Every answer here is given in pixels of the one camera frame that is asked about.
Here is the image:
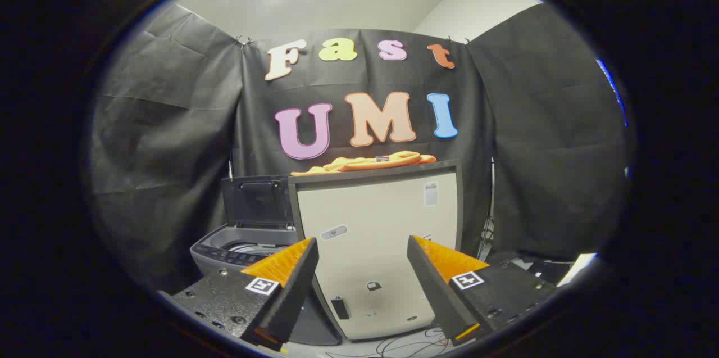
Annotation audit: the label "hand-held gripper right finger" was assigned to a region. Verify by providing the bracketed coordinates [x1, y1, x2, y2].
[407, 235, 558, 346]

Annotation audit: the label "white cabinet with grey top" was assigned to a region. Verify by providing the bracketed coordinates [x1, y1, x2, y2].
[288, 159, 465, 342]

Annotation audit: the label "black backdrop cloth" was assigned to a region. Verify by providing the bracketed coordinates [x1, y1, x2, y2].
[90, 3, 630, 294]

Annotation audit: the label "metal backdrop stand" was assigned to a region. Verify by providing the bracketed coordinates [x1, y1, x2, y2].
[477, 158, 496, 260]

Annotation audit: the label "white flat board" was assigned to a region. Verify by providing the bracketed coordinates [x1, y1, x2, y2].
[557, 253, 597, 287]

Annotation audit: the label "dark floor object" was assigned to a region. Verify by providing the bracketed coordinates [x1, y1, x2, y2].
[497, 251, 574, 284]

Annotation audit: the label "black floor cables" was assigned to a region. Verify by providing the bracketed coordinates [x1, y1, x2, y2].
[326, 327, 450, 358]

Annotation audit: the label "orange garment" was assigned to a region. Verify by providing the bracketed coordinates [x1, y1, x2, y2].
[290, 151, 437, 176]

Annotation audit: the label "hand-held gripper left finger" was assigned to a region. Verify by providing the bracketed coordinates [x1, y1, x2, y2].
[159, 237, 320, 353]

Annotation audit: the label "grey washing machine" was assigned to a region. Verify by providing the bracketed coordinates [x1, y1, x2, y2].
[190, 224, 342, 346]

